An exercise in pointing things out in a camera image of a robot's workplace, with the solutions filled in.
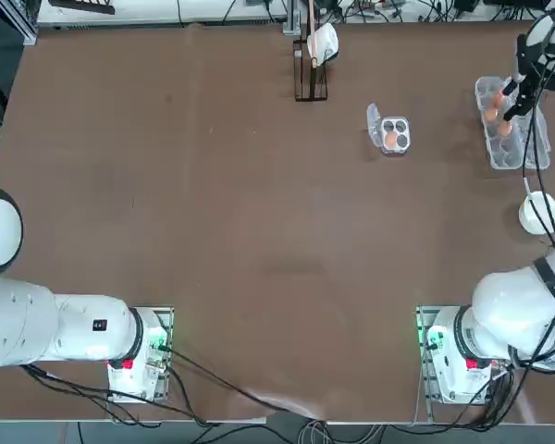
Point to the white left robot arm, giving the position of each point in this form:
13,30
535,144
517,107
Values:
51,324

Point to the aluminium camera post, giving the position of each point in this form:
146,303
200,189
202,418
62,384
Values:
290,18

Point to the transparent twelve-slot egg tray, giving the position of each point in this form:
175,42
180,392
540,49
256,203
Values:
504,155

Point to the brown egg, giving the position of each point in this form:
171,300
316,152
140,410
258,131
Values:
497,97
491,114
505,129
390,139

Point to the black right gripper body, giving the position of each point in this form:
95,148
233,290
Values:
546,76

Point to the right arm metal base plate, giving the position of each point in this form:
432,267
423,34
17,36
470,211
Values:
422,324

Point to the aluminium frame post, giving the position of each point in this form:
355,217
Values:
28,28

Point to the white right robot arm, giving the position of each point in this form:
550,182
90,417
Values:
504,300

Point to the wooden rack rod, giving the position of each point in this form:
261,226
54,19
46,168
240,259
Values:
311,18

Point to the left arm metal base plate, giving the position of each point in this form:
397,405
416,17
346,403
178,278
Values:
168,316

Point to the clear four-slot egg tray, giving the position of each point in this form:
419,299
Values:
374,125

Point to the white bowl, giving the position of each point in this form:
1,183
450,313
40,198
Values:
532,217

